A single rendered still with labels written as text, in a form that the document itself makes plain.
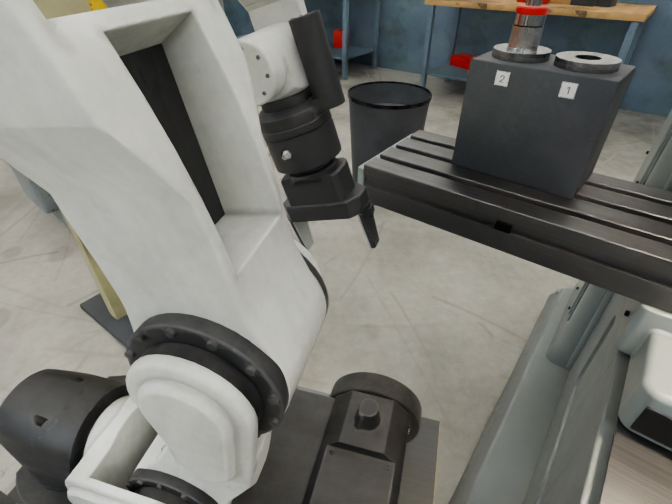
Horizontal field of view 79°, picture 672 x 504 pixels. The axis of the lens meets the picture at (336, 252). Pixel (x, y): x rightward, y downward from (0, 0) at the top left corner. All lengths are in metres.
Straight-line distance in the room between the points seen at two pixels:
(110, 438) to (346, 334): 1.18
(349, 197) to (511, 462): 0.96
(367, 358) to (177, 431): 1.33
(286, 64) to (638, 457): 0.66
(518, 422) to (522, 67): 0.98
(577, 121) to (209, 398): 0.63
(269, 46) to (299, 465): 0.66
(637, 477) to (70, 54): 0.71
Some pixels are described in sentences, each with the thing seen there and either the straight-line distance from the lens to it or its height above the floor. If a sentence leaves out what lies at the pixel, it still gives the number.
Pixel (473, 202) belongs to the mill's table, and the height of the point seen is 0.96.
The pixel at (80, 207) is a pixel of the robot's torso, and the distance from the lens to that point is 0.32.
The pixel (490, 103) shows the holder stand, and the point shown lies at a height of 1.09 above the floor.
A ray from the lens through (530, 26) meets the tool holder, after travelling 0.78.
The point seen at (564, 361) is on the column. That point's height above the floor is 0.23.
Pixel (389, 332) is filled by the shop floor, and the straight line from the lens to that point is 1.75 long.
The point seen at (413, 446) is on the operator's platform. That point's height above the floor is 0.40.
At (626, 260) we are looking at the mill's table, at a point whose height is 0.94.
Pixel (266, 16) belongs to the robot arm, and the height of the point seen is 1.24.
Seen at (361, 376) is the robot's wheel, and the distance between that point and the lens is 0.87.
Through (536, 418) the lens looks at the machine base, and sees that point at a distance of 1.41.
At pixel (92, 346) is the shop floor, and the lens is 1.96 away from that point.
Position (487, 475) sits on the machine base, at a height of 0.20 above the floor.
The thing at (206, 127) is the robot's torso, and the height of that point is 1.19.
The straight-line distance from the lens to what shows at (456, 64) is 5.00.
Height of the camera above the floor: 1.30
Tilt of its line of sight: 37 degrees down
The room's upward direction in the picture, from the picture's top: straight up
